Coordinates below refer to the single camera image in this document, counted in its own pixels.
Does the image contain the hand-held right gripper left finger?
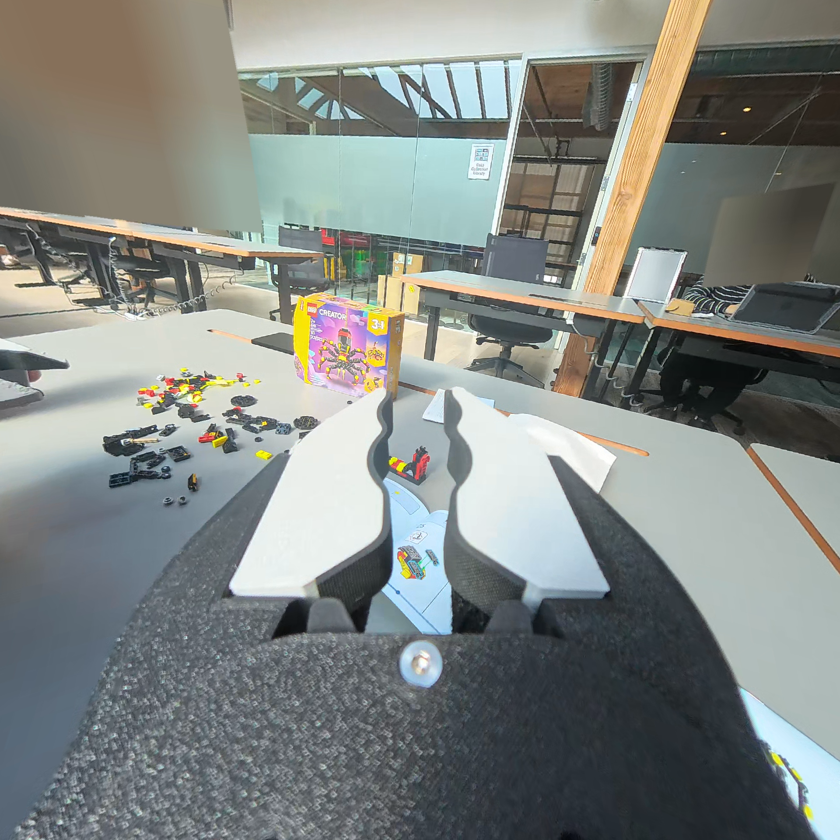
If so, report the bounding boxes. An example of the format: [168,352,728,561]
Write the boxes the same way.
[227,388,395,621]

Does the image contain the white framed tablet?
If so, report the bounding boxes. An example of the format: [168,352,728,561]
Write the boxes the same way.
[623,247,689,305]

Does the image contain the pile of small toy bricks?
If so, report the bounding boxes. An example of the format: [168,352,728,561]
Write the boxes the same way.
[101,367,324,509]

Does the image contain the black office chair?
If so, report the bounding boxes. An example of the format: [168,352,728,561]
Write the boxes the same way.
[270,224,330,309]
[466,233,557,379]

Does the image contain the dark grey laptop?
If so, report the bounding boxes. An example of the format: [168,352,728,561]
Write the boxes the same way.
[727,281,840,336]

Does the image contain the wooden post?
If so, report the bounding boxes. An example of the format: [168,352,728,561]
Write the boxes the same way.
[553,0,714,399]

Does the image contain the stacked cardboard boxes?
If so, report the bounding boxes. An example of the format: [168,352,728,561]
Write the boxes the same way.
[376,249,425,317]

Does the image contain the coiled black cable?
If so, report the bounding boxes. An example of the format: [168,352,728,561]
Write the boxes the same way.
[125,272,238,317]

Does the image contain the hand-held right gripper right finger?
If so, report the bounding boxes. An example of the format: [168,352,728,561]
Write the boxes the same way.
[444,386,613,618]

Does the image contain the red black brick model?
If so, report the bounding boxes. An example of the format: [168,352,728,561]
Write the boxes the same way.
[387,445,433,485]

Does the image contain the purple yellow toy box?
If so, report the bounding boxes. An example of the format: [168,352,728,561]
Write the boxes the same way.
[292,293,406,400]

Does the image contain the long grey office desk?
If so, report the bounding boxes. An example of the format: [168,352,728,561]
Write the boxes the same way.
[0,206,327,324]

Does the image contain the white paper sheet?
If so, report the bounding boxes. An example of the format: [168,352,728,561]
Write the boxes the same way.
[507,412,618,491]

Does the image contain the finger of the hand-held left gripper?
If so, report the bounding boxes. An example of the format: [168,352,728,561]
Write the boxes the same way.
[0,337,70,372]
[0,381,46,412]

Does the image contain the toy instruction booklet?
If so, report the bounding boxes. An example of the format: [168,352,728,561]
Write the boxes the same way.
[381,478,840,837]

